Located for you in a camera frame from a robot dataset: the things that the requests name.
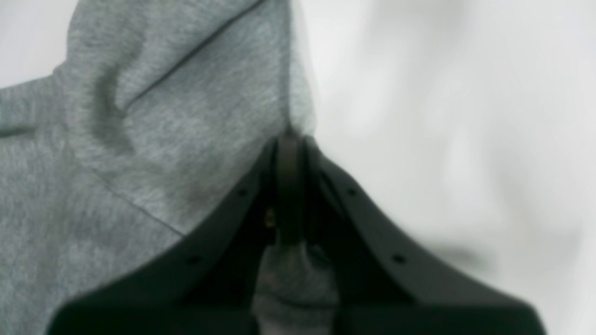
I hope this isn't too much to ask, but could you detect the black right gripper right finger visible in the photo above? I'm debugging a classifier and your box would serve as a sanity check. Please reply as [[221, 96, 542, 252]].
[[303, 136, 545, 335]]

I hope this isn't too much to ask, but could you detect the grey T-shirt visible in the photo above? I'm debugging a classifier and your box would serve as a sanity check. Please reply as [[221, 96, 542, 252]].
[[1, 0, 315, 335]]

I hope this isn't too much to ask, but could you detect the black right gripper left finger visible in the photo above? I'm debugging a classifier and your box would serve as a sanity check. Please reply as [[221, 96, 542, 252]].
[[49, 132, 304, 335]]

